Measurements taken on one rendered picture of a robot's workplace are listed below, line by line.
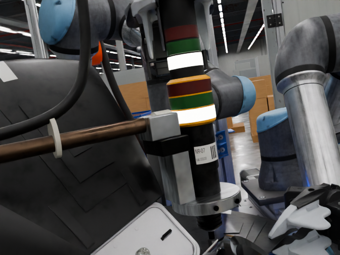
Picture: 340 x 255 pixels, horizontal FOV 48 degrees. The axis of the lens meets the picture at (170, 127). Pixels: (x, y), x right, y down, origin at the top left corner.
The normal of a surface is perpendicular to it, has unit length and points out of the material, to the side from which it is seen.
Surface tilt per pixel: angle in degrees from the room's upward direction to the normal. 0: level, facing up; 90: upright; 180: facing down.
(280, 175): 72
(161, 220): 53
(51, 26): 82
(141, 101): 90
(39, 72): 44
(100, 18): 110
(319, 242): 10
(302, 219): 6
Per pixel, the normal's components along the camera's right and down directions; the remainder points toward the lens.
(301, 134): -0.80, -0.16
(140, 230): 0.16, -0.54
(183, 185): 0.47, 0.02
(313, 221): -0.11, -0.98
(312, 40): -0.20, -0.17
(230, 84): 0.36, -0.63
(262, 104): -0.18, 0.14
